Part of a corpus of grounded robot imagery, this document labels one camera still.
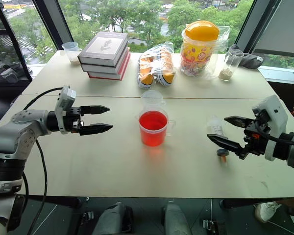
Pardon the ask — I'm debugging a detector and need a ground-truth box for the dark grey thick book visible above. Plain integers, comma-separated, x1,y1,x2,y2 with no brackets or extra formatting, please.
80,47,130,75

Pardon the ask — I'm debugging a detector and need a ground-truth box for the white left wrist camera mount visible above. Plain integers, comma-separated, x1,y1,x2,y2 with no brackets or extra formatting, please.
54,85,77,135

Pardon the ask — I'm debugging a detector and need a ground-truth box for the tall glass with powder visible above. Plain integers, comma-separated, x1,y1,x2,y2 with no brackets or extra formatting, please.
218,48,245,82

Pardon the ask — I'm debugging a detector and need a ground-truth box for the clear plastic syringe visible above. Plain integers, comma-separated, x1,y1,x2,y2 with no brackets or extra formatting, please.
205,115,230,163

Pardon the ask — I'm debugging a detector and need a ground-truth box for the clear plastic bag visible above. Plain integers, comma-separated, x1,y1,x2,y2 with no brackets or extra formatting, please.
205,24,232,79

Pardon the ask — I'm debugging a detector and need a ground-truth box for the small clear plastic cup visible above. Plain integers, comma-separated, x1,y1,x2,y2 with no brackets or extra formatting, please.
140,90,167,114

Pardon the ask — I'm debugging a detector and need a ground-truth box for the yellow-lidded candy jar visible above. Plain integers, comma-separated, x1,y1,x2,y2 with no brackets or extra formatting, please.
179,20,221,77

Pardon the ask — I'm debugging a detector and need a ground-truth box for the red-edged book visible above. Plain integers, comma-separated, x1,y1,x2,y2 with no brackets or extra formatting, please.
87,52,131,81

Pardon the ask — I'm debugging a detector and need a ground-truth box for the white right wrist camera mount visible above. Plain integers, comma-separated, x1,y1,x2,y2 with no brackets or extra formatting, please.
251,94,289,162

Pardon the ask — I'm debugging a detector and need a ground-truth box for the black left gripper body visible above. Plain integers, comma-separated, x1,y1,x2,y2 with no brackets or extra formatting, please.
63,106,85,135

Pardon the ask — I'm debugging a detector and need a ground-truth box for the large cup with red liquid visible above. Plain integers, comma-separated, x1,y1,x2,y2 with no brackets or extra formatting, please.
139,110,176,147

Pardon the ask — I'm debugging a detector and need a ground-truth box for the grey hardcover book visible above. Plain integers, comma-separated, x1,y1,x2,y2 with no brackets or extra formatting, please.
77,31,129,68

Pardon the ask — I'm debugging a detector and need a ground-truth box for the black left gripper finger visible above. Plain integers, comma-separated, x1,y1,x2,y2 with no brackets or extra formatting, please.
78,123,113,136
80,105,111,117

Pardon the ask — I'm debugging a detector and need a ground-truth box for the dark rounded grey shape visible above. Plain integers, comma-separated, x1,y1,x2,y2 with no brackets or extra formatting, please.
162,201,193,235
91,201,134,235

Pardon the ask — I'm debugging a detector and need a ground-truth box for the grey device on windowsill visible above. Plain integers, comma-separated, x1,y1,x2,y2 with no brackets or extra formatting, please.
0,60,28,84

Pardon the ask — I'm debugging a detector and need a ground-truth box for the white sneaker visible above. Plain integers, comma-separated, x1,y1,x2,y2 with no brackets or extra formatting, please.
254,201,283,224

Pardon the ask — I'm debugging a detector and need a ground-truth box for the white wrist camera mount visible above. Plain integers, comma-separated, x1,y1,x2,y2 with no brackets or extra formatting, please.
251,94,289,162
54,85,77,135

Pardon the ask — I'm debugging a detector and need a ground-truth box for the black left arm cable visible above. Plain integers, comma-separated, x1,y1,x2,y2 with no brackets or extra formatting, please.
23,87,64,235

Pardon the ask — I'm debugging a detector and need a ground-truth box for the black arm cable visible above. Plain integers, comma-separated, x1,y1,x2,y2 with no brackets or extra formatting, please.
254,121,294,148
23,87,64,235

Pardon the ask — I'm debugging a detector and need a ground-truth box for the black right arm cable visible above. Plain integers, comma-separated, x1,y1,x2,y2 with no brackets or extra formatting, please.
254,121,294,148

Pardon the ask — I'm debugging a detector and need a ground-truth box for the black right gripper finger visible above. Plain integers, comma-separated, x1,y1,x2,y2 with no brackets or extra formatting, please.
223,116,254,128
206,133,246,158

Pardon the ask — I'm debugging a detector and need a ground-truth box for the clear measuring cup with powder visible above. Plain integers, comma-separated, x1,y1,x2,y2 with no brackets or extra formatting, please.
61,41,82,66

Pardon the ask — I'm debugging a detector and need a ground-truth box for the grey cloth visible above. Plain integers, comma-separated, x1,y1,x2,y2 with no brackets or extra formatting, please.
224,44,264,70

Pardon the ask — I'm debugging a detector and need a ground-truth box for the black metal frame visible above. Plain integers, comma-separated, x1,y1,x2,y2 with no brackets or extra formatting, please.
0,1,33,82

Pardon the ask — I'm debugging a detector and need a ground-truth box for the plastic bag of snacks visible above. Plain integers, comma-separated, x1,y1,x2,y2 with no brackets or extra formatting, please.
136,42,177,90

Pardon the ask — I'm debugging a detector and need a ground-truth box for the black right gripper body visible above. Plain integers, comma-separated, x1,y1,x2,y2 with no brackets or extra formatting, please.
235,115,270,160

